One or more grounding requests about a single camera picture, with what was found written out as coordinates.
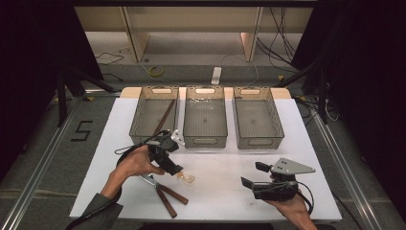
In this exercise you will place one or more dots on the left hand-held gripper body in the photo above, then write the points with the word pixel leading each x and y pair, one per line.
pixel 164 143

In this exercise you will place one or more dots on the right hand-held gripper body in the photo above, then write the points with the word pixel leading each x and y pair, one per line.
pixel 277 191

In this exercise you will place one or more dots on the grey mesh basket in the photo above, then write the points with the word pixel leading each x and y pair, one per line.
pixel 257 121
pixel 143 118
pixel 205 121

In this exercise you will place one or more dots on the person's right hand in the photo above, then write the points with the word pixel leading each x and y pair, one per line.
pixel 297 207

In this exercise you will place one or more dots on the person's left hand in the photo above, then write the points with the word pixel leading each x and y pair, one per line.
pixel 135 163

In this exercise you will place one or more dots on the white power strip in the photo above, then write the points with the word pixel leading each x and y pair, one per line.
pixel 216 75

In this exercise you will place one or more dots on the black metal stand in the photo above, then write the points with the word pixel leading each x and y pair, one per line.
pixel 323 96
pixel 61 96

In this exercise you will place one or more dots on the black curtain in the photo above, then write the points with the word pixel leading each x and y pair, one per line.
pixel 28 64
pixel 373 80

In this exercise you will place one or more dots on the aluminium floor rail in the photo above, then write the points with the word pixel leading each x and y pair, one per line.
pixel 348 179
pixel 32 179

